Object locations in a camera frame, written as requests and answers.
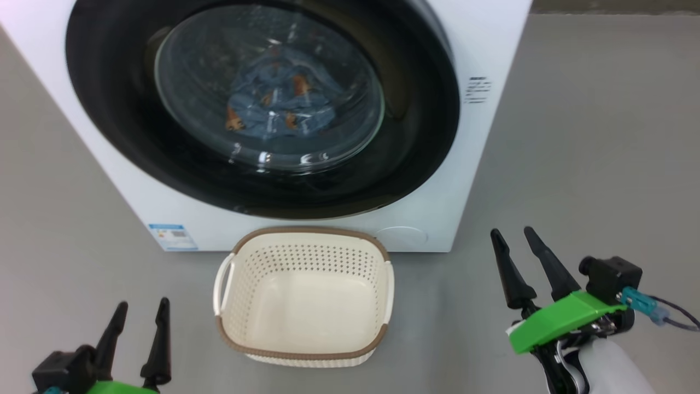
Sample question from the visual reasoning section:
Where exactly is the white washing machine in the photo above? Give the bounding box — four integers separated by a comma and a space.
0, 0, 532, 253

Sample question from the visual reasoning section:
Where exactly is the cream perforated laundry basket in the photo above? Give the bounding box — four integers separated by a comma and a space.
213, 226, 395, 368

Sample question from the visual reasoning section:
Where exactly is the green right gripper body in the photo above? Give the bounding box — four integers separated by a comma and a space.
507, 291, 635, 394

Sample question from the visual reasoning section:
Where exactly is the black round glass washer door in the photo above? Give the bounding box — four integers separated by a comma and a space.
65, 0, 461, 220

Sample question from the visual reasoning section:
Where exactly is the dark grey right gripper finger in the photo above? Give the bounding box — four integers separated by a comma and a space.
491, 228, 538, 310
524, 226, 582, 302

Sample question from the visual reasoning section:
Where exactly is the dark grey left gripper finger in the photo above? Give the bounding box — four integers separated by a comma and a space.
141, 297, 172, 391
93, 301, 129, 381

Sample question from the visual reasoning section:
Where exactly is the teal cable connector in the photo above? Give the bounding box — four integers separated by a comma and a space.
620, 286, 669, 327

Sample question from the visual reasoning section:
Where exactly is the blue white energy label sticker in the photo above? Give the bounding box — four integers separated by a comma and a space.
148, 223, 199, 252

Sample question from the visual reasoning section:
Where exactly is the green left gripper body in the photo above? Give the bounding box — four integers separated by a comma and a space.
85, 380, 160, 394

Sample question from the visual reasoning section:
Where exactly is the thin black cable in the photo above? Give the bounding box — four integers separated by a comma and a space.
650, 295, 700, 333

